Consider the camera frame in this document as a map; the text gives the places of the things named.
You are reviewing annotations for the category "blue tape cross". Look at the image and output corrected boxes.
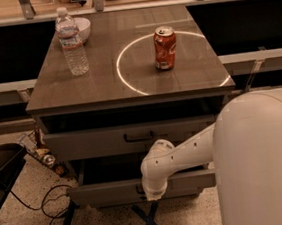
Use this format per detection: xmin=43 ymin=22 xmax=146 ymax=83
xmin=131 ymin=202 xmax=159 ymax=225

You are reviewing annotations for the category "grey drawer cabinet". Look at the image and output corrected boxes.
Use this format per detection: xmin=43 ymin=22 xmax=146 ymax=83
xmin=16 ymin=0 xmax=247 ymax=216

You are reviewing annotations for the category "black cable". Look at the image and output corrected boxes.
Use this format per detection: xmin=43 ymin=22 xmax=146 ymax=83
xmin=9 ymin=182 xmax=82 ymax=225

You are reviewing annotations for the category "metal rail bracket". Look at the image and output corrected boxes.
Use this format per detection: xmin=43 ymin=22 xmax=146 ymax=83
xmin=242 ymin=59 xmax=264 ymax=93

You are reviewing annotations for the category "clutter of small items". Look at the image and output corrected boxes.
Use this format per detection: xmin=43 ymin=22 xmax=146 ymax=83
xmin=18 ymin=125 xmax=69 ymax=177

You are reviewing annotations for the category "red soda can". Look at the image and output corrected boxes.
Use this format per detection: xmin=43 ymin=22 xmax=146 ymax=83
xmin=153 ymin=25 xmax=176 ymax=70

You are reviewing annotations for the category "grey drawer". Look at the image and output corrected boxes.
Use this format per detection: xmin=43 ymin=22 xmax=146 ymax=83
xmin=43 ymin=114 xmax=217 ymax=161
xmin=68 ymin=153 xmax=216 ymax=208

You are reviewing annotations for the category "white bowl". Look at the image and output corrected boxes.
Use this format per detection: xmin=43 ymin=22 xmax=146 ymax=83
xmin=75 ymin=17 xmax=91 ymax=43

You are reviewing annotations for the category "grey top drawer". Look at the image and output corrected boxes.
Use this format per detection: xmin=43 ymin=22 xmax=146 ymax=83
xmin=43 ymin=114 xmax=217 ymax=161

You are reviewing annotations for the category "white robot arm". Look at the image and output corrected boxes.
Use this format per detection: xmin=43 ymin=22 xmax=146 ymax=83
xmin=141 ymin=88 xmax=282 ymax=225

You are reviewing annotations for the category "clear plastic water bottle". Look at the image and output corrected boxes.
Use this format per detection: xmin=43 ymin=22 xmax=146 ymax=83
xmin=55 ymin=7 xmax=89 ymax=76

